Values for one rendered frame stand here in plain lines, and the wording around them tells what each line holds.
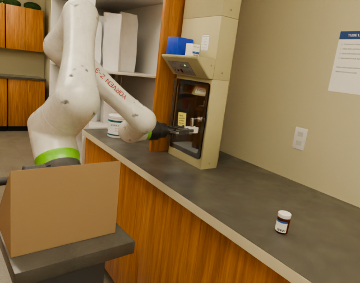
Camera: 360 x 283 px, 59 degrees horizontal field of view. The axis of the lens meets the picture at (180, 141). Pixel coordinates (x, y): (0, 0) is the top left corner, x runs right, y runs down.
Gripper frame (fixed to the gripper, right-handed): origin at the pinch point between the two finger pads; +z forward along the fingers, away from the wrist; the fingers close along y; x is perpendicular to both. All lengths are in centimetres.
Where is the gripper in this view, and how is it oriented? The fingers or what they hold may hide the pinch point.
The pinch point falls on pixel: (190, 129)
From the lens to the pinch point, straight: 164.0
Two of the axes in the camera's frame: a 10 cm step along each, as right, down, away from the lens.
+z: 8.2, -0.4, 5.8
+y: -5.7, -2.5, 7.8
